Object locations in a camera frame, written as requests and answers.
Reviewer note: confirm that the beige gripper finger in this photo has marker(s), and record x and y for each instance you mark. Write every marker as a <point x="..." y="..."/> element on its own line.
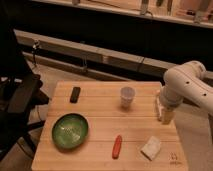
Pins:
<point x="167" y="116"/>

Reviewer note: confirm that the black eraser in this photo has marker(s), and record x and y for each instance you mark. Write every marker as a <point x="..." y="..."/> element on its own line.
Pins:
<point x="75" y="94"/>

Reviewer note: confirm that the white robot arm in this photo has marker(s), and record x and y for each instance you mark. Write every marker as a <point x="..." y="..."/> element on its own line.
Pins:
<point x="184" y="81"/>

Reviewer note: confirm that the white folded cloth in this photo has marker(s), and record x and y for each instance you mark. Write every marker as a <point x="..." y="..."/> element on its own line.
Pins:
<point x="151" y="148"/>

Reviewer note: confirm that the wooden table board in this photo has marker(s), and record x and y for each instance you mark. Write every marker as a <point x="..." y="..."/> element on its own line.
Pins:
<point x="99" y="103"/>

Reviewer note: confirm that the red marker pen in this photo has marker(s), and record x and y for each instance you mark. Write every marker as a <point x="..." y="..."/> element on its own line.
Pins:
<point x="117" y="147"/>

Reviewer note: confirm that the green bowl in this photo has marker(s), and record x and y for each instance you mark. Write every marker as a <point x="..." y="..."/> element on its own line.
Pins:
<point x="70" y="131"/>

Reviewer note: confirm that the black chair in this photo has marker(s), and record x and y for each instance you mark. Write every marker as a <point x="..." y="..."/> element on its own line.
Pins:
<point x="19" y="93"/>

